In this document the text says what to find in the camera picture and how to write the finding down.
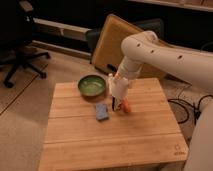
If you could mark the black office chair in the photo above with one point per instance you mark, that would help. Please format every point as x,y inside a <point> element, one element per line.
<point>16,31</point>

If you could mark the blue sponge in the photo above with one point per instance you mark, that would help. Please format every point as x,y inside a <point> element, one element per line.
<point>101,112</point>

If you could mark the orange carrot toy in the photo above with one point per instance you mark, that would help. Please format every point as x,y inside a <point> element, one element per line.
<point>126,106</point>

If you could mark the green bowl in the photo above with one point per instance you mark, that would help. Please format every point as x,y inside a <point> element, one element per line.
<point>91,85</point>

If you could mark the yellow padded board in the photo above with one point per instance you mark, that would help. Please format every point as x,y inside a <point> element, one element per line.
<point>107,54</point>

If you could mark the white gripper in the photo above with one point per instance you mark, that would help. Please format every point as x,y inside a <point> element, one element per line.
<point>118,86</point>

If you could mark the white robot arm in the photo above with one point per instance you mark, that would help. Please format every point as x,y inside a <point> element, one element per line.
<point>192,66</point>

